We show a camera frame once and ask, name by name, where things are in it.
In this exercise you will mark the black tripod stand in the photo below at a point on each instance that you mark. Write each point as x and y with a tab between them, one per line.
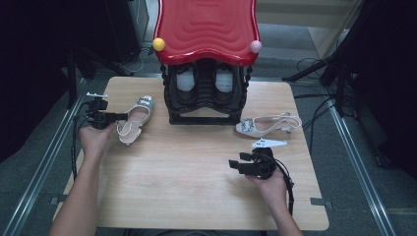
339	65

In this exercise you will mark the metal floor rail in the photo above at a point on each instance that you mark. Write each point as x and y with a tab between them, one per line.
49	157
357	164

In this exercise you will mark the person's left hand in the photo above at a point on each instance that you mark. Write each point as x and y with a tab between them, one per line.
93	141

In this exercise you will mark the white jewelled high-heel shoe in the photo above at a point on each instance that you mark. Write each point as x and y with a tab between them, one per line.
259	129
144	109

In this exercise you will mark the red and black shoe rack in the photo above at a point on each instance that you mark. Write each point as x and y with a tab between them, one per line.
206	29

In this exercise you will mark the black cabinet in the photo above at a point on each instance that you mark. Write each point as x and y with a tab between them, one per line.
123	29

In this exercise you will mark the black metal stand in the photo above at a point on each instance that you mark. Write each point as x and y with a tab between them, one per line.
72	82

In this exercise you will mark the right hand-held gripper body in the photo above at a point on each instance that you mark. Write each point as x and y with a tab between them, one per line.
262	165

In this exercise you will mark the person's right hand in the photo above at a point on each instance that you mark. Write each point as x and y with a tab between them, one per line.
273	191

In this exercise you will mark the person's dark clothing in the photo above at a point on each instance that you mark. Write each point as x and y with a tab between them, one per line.
196	233

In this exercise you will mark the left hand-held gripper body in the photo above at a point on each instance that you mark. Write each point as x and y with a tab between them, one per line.
98	114

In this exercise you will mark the grey table bracket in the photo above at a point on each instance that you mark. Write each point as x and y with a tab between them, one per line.
55	200
320	202

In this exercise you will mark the black leather shoe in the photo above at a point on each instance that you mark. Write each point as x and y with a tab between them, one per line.
186	82
224	82

